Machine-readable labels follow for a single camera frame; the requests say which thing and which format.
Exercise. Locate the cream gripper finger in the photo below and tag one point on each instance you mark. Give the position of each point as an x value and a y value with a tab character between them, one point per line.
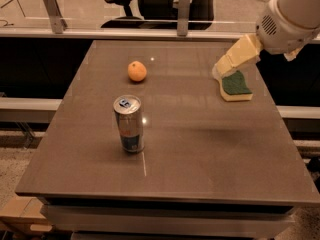
292	54
246	49

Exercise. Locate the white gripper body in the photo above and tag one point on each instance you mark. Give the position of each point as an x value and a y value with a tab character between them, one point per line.
281	37

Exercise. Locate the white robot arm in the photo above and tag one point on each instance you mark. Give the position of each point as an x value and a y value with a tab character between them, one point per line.
283	27

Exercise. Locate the middle metal bracket post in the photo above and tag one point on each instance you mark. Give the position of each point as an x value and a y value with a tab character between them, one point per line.
183	17

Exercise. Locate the left metal bracket post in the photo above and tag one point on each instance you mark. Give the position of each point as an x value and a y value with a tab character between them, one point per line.
57	22

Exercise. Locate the cardboard box under table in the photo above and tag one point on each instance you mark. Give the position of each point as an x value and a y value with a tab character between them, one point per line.
22	216

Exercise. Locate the metal bracket post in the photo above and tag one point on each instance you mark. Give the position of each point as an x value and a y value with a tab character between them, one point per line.
183	17
57	22

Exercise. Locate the red bull can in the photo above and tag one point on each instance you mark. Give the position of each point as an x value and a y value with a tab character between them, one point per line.
127	109

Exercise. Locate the green and yellow sponge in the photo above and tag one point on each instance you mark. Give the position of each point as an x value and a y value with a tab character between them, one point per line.
233	88

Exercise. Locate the black office chair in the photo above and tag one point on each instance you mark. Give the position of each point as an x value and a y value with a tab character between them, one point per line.
162	14

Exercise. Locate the orange fruit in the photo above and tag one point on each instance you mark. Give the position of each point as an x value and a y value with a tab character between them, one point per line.
137	72

